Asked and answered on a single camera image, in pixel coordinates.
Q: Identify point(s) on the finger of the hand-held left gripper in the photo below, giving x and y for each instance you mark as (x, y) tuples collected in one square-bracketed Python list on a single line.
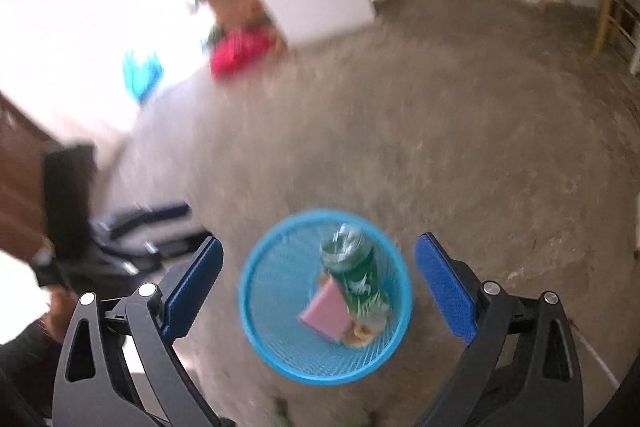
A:
[(150, 252), (150, 214)]

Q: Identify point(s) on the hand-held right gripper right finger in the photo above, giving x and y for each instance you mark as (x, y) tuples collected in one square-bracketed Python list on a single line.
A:
[(445, 287)]

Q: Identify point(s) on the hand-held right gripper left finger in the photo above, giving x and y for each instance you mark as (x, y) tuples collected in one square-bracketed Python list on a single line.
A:
[(192, 287)]

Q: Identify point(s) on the blue mesh wastebasket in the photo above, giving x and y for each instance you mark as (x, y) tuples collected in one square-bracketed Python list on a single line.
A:
[(280, 287)]

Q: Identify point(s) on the green drink can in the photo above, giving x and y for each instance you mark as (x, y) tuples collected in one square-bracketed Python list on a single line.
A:
[(357, 272)]

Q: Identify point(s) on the pink sponge block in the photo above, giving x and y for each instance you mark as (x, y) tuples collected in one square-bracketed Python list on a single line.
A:
[(327, 312)]

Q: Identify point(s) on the person's left forearm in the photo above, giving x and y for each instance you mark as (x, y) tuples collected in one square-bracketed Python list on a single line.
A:
[(25, 357)]

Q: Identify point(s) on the brown wooden cabinet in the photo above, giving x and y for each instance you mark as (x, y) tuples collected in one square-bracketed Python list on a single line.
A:
[(20, 187)]

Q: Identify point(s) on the cyan plastic thing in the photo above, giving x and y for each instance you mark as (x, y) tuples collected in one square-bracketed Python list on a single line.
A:
[(142, 74)]

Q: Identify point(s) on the red bag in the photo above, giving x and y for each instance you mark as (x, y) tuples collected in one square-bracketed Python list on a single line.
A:
[(240, 49)]

